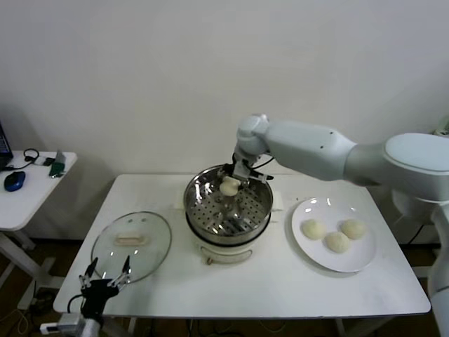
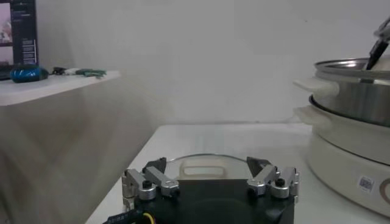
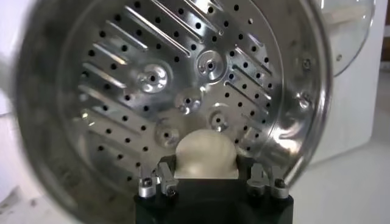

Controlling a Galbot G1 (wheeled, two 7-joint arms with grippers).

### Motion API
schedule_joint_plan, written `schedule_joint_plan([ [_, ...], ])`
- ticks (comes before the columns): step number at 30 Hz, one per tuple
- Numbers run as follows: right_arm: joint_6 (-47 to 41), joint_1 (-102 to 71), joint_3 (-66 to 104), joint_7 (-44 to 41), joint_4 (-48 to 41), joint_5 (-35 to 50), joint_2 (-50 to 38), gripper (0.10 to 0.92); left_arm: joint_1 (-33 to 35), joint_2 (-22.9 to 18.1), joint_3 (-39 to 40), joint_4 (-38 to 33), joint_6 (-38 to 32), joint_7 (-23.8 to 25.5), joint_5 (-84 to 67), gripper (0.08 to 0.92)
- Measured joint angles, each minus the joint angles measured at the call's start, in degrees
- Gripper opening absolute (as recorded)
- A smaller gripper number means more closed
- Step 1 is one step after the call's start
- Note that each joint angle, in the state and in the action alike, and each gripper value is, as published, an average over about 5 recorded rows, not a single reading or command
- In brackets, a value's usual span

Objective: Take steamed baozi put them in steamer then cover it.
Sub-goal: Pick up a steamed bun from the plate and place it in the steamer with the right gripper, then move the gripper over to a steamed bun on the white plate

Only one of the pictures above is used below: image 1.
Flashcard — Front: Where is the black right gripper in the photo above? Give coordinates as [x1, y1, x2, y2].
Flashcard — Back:
[216, 153, 275, 185]

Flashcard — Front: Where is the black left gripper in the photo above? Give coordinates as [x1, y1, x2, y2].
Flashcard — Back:
[78, 255, 132, 319]

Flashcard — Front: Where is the white steamed baozi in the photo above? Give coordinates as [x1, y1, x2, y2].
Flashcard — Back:
[340, 219, 367, 241]
[323, 231, 351, 253]
[219, 176, 241, 197]
[302, 219, 326, 242]

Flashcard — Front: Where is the glass lid with cream handle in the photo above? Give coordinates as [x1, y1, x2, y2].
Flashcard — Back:
[91, 211, 173, 284]

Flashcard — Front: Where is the perforated steel steamer basket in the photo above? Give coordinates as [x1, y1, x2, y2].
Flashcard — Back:
[184, 164, 274, 246]

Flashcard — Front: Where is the white electric cooker base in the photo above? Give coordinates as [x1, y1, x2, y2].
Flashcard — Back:
[173, 189, 285, 267]

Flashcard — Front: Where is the white side table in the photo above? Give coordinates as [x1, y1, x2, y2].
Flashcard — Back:
[0, 151, 79, 310]

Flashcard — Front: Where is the large white plate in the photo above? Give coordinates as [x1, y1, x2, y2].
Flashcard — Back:
[290, 197, 378, 273]

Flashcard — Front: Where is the white main table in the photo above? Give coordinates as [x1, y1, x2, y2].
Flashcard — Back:
[53, 174, 432, 337]

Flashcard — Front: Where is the green circuit board item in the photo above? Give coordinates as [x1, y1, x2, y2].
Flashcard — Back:
[48, 150, 67, 179]

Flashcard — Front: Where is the blue computer mouse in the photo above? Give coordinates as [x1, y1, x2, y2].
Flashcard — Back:
[4, 171, 27, 192]

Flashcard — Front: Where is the dark laptop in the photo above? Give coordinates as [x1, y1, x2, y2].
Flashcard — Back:
[0, 119, 15, 171]

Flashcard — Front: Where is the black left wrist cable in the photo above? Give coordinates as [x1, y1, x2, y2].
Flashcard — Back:
[67, 295, 85, 313]

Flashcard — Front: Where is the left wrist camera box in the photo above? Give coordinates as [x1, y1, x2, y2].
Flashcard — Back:
[39, 313, 87, 334]

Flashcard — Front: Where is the black looped cable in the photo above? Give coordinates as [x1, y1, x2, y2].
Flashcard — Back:
[23, 148, 42, 164]

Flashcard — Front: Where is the black wall power cable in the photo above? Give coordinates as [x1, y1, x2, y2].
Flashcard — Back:
[408, 223, 427, 245]

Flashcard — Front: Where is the white desk frame foot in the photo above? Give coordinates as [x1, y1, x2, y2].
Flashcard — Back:
[413, 245, 436, 278]

